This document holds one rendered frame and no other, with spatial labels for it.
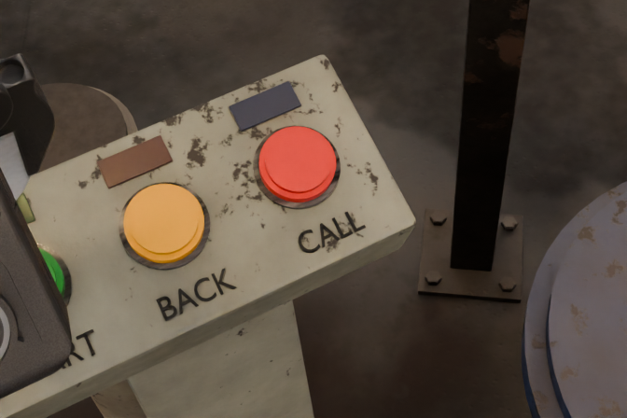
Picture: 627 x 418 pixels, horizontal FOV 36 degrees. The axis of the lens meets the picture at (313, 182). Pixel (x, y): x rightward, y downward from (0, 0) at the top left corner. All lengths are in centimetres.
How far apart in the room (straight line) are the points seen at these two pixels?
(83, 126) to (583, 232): 35
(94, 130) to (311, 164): 20
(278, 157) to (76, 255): 11
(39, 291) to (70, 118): 43
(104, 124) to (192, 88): 73
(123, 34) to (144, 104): 15
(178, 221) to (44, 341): 24
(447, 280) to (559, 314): 51
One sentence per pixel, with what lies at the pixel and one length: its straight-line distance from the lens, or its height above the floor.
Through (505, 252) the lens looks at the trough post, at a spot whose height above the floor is 1.
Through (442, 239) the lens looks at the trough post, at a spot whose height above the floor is 1.
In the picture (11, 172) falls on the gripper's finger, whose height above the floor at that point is 74.
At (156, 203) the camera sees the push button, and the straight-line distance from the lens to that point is 49.
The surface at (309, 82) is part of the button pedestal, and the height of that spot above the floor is 61.
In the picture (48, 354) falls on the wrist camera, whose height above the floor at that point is 79.
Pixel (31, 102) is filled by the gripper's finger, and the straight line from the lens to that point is 31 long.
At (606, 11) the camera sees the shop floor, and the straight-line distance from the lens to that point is 148.
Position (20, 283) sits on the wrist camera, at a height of 80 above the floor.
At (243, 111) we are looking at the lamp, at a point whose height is 62.
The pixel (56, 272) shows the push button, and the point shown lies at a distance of 49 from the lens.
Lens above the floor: 100
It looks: 53 degrees down
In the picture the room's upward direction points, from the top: 7 degrees counter-clockwise
